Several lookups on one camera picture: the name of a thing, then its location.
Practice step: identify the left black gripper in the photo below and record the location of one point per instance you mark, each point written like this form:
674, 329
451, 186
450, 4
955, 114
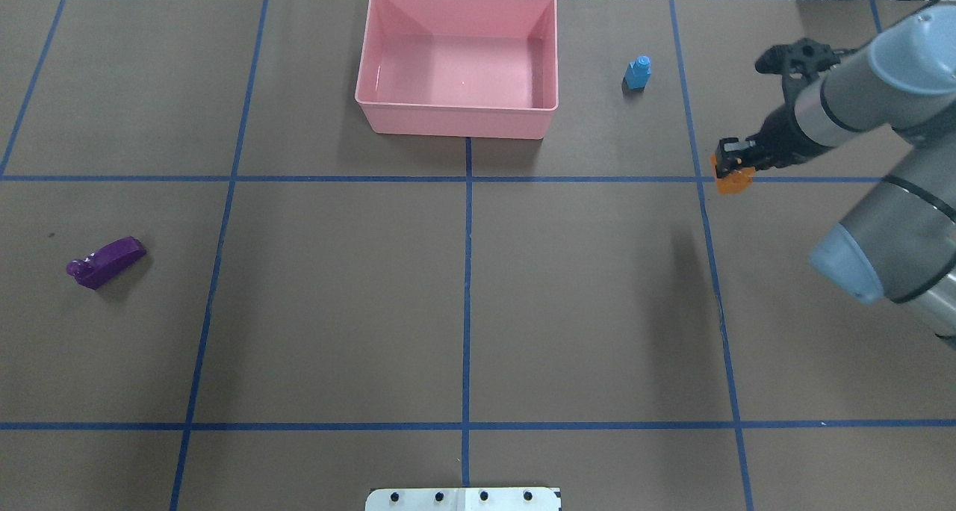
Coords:
779, 138

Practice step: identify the orange block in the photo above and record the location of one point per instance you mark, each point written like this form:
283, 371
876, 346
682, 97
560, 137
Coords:
730, 186

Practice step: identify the small blue block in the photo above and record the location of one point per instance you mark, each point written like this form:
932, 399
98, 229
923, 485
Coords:
638, 72

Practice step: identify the purple block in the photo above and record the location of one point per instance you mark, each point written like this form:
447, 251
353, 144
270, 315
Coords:
100, 267

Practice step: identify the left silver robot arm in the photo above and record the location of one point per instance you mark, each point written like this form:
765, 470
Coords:
890, 100

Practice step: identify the pink plastic box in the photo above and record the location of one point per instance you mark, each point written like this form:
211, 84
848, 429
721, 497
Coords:
460, 68

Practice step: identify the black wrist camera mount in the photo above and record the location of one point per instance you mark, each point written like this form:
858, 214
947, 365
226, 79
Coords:
800, 64

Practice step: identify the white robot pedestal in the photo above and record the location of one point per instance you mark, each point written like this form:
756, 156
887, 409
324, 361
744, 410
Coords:
465, 498

